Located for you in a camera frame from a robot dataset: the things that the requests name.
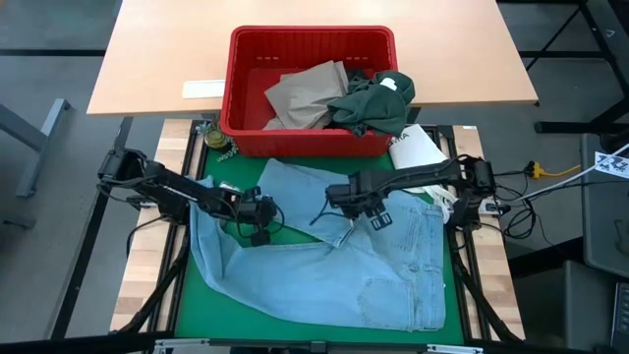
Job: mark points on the black aluminium frame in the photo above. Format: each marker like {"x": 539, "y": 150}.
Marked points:
{"x": 89, "y": 236}

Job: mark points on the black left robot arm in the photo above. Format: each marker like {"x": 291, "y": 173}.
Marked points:
{"x": 167, "y": 184}

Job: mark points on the beige garment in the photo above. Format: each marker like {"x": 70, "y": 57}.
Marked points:
{"x": 304, "y": 96}

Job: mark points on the dark keyboard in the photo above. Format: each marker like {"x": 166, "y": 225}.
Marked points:
{"x": 621, "y": 314}

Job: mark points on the green table mat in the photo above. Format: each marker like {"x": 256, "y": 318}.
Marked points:
{"x": 245, "y": 319}

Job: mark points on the grey plastic case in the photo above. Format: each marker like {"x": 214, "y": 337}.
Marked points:
{"x": 604, "y": 221}

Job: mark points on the dark denim garment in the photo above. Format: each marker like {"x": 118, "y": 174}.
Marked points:
{"x": 356, "y": 75}

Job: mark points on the light wooden desk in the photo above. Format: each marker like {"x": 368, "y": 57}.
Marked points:
{"x": 147, "y": 49}

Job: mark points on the white tote bag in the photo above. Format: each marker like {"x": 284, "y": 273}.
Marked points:
{"x": 415, "y": 147}

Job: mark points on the dark grey box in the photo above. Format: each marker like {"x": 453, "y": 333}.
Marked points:
{"x": 565, "y": 305}

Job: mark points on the white power strip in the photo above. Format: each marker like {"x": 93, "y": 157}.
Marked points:
{"x": 491, "y": 206}

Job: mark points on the light blue denim jeans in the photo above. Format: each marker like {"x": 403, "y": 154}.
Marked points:
{"x": 319, "y": 280}

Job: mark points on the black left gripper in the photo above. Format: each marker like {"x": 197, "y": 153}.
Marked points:
{"x": 255, "y": 209}

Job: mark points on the red plastic laundry bin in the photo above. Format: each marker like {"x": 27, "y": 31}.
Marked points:
{"x": 304, "y": 145}

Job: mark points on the silver frame bracket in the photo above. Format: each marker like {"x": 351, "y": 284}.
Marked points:
{"x": 454, "y": 349}
{"x": 182, "y": 345}

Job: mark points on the dark green garment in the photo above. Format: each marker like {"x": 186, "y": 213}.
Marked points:
{"x": 373, "y": 108}

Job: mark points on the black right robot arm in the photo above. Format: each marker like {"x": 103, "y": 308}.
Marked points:
{"x": 427, "y": 172}

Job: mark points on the white label strip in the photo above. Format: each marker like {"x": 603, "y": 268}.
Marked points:
{"x": 204, "y": 89}

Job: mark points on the grey desk leg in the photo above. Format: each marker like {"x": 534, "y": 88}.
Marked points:
{"x": 34, "y": 147}

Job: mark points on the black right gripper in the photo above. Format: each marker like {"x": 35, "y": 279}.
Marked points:
{"x": 361, "y": 194}

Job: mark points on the white logo tag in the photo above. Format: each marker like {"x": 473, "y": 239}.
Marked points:
{"x": 611, "y": 164}

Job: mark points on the black desk frame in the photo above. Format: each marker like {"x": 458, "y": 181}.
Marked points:
{"x": 599, "y": 29}

